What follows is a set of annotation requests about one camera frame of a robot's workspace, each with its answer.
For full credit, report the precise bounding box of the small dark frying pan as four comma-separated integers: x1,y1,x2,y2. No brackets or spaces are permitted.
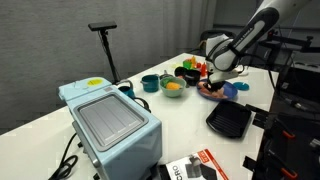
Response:
159,69,175,80

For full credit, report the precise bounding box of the black camera stand pole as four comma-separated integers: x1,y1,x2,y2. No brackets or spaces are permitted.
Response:
98,29,122,85

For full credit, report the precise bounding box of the light blue toaster oven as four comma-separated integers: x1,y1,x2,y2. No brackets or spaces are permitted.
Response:
58,77,163,180

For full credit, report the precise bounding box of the green plastic cup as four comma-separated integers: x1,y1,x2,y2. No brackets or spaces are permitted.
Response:
182,59,193,70

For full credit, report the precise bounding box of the orange towel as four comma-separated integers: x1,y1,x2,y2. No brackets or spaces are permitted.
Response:
198,79,231,100

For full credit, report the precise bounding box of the orange toy food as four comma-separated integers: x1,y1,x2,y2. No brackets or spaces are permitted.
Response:
165,81,182,91

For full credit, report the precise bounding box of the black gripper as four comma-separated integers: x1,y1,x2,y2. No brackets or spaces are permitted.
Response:
203,78,228,93

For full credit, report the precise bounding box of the teal toy pot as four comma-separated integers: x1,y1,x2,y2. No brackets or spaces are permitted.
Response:
140,73,161,93

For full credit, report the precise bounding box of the black power cable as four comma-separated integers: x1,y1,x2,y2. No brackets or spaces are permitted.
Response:
48,132,79,180

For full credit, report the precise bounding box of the black metal frame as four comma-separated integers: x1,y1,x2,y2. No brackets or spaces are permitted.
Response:
256,111,320,180

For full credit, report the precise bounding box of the printed product manual booklet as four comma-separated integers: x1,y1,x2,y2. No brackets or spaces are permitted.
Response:
164,148,230,180

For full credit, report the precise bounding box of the black bowl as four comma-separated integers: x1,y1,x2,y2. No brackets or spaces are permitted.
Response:
183,68,202,87

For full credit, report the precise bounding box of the orange bottle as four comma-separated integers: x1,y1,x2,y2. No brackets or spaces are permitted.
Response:
189,55,198,69

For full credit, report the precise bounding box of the pale green bowl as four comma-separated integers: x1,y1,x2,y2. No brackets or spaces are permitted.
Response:
159,75,188,98

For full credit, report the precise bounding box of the black clamp orange tip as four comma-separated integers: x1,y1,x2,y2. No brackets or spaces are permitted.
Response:
266,116,297,140
266,149,299,180

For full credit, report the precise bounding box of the red bottle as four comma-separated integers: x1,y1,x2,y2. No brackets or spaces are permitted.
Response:
200,62,208,77

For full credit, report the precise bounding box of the black bar camera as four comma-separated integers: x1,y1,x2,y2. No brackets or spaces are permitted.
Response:
88,21,118,32

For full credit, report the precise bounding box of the green toy food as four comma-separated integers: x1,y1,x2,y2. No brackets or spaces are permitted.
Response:
161,77,174,88

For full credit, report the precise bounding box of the teal mug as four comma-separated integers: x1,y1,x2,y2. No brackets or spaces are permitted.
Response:
116,79,136,100

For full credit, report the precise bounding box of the blue plate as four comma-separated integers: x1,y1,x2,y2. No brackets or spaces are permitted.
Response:
195,78,239,102

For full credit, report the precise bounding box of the black tripod boom stand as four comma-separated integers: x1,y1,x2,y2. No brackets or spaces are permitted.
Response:
259,28,320,101

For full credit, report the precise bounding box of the black ridged grill tray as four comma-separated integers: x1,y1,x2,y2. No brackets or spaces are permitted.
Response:
205,99,253,139

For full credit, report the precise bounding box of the small black cup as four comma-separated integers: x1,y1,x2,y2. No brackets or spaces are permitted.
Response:
174,65,188,79

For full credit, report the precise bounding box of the small teal lid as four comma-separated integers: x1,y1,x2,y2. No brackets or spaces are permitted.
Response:
232,80,250,91

